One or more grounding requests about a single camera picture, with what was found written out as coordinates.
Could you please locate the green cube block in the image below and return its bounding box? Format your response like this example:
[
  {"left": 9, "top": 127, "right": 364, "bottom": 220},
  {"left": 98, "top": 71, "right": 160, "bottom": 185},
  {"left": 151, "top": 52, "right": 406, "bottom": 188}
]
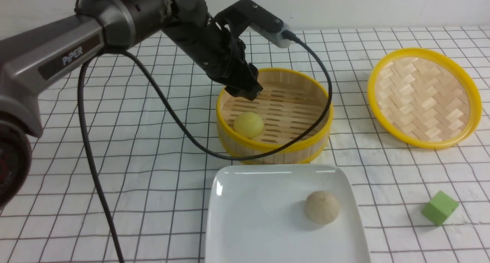
[{"left": 421, "top": 191, "right": 460, "bottom": 227}]

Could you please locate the black cable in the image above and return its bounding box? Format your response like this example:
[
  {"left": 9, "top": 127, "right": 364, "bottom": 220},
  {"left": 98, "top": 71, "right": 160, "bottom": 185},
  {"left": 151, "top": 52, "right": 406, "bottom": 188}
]
[{"left": 75, "top": 0, "right": 333, "bottom": 263}]

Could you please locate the yellow-rimmed woven steamer lid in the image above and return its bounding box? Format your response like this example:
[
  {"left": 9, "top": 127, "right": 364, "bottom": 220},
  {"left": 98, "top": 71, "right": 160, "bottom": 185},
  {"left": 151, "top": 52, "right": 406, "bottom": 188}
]
[{"left": 366, "top": 48, "right": 482, "bottom": 149}]

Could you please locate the white square plate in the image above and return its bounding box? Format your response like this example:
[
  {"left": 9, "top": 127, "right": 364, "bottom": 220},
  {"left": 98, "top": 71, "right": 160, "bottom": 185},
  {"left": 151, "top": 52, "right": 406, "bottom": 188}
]
[{"left": 205, "top": 164, "right": 371, "bottom": 263}]

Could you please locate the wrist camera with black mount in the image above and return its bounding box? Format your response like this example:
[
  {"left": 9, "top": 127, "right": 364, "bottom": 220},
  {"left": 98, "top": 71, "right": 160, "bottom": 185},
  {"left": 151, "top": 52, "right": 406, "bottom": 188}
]
[{"left": 214, "top": 0, "right": 298, "bottom": 49}]

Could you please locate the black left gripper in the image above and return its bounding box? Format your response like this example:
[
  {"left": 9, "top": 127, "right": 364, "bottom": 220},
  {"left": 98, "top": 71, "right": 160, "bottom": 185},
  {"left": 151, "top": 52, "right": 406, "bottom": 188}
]
[{"left": 163, "top": 14, "right": 263, "bottom": 101}]

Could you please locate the yellow-rimmed bamboo steamer basket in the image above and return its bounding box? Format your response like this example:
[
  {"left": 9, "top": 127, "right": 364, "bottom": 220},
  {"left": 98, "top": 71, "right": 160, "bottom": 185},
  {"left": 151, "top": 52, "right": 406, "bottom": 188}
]
[{"left": 216, "top": 68, "right": 334, "bottom": 164}]

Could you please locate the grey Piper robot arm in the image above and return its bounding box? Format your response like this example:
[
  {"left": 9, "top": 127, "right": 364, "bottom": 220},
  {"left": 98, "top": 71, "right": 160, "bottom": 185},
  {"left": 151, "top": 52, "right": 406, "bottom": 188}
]
[{"left": 0, "top": 0, "right": 262, "bottom": 207}]

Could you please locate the yellow steamed bun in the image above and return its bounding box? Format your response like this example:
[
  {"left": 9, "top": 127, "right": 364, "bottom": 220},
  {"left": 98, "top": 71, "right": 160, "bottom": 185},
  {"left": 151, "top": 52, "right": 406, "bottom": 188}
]
[{"left": 233, "top": 112, "right": 265, "bottom": 139}]

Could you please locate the beige steamed bun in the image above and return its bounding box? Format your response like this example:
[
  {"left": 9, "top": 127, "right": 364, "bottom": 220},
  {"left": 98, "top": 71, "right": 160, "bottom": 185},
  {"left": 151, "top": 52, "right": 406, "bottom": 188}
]
[{"left": 304, "top": 191, "right": 341, "bottom": 226}]

